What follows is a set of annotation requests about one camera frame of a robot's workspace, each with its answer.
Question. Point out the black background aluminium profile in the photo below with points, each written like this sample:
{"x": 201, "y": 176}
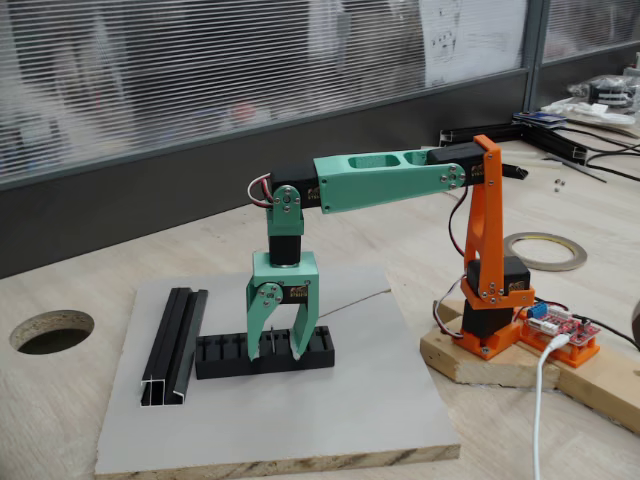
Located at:
{"x": 560, "y": 145}
{"x": 460, "y": 135}

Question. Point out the black slotted holder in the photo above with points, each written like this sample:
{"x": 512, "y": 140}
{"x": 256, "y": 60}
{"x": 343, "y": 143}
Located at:
{"x": 225, "y": 367}

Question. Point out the wooden base block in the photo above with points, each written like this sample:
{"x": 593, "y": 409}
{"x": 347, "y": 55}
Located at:
{"x": 500, "y": 370}

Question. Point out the dark round object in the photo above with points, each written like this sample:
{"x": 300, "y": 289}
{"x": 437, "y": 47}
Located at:
{"x": 636, "y": 325}

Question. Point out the stack of blue cards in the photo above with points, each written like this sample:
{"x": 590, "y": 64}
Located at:
{"x": 540, "y": 119}

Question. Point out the white paper poster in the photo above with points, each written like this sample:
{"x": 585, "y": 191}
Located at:
{"x": 475, "y": 40}

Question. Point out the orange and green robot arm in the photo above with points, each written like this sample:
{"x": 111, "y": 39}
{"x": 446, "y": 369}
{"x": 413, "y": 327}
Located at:
{"x": 380, "y": 185}

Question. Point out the small metal pin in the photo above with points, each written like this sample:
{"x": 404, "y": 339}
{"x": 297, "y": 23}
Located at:
{"x": 273, "y": 340}

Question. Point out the long wooden plank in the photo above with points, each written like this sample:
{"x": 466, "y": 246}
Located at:
{"x": 605, "y": 390}

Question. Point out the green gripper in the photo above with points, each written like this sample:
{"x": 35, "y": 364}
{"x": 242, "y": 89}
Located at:
{"x": 283, "y": 276}

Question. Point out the red controller board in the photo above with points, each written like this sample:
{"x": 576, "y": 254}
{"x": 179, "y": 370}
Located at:
{"x": 565, "y": 325}

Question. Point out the grey chipboard panel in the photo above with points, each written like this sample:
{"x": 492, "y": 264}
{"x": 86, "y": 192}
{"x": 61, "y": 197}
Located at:
{"x": 275, "y": 415}

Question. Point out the clear bag with parts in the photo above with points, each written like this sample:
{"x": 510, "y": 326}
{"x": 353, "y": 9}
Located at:
{"x": 607, "y": 92}

